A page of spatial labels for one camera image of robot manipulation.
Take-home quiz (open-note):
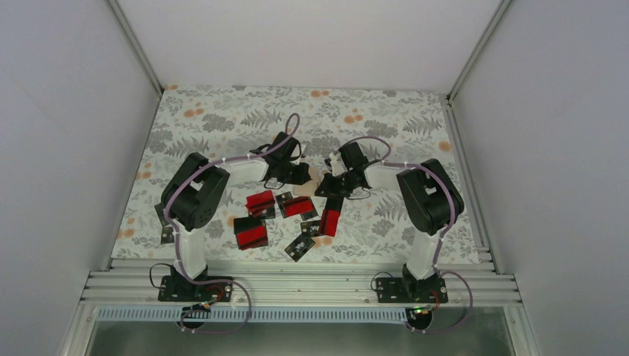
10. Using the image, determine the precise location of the beige leather card holder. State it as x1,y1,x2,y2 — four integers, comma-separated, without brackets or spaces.
293,167,321,197

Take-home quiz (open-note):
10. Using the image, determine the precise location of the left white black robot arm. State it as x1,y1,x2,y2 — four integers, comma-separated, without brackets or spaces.
161,132,312,300

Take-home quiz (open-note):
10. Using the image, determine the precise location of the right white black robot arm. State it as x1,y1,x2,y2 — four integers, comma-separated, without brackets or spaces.
315,142,464,302

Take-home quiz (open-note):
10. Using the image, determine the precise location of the black card by left arm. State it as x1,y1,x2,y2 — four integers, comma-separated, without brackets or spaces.
160,226,174,245

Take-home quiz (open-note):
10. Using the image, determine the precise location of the plain black card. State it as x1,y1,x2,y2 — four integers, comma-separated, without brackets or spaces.
325,197,344,213

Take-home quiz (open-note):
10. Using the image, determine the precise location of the red card upper left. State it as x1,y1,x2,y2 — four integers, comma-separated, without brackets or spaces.
246,190,275,217

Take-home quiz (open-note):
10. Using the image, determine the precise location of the red black card centre top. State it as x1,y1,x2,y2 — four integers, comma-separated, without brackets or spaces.
274,192,318,221

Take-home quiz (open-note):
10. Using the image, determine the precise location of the red card right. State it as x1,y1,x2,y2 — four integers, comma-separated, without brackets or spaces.
318,208,340,237

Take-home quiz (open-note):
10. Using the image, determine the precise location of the black red card left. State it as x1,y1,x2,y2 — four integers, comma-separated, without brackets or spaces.
234,217,269,251

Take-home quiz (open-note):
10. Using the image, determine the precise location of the black chip cards cluster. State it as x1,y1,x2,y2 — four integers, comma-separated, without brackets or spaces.
284,220,320,262

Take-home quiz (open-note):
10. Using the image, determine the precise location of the floral patterned table mat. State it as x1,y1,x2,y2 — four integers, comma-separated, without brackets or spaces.
112,85,460,262

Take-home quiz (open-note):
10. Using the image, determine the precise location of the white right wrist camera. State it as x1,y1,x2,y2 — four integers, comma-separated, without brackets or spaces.
325,153,346,177

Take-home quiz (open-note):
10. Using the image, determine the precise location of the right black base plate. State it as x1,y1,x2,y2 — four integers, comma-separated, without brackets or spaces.
376,276,449,303

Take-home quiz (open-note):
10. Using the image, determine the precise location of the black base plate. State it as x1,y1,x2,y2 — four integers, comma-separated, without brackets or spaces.
376,276,449,303
157,276,234,303

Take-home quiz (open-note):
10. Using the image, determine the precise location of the aluminium rail frame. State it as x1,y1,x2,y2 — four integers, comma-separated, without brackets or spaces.
62,252,538,355

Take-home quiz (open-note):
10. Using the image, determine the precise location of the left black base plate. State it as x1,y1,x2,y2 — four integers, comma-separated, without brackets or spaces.
157,276,234,303

